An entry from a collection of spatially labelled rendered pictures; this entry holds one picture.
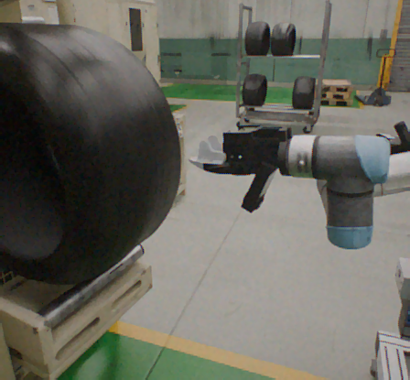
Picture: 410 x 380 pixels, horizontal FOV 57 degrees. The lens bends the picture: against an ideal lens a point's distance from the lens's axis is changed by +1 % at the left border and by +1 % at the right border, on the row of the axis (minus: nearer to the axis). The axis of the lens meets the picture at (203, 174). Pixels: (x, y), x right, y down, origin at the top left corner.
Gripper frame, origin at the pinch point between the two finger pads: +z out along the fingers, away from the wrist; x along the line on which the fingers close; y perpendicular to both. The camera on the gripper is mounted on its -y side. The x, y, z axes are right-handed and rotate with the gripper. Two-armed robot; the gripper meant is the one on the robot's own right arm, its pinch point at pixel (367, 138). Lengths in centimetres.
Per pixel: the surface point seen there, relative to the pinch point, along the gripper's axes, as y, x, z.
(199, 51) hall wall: 105, 707, 829
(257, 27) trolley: -5, 343, 319
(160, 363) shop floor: 95, -88, 52
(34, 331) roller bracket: -6, -138, 4
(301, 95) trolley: 95, 350, 244
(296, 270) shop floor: 111, 22, 47
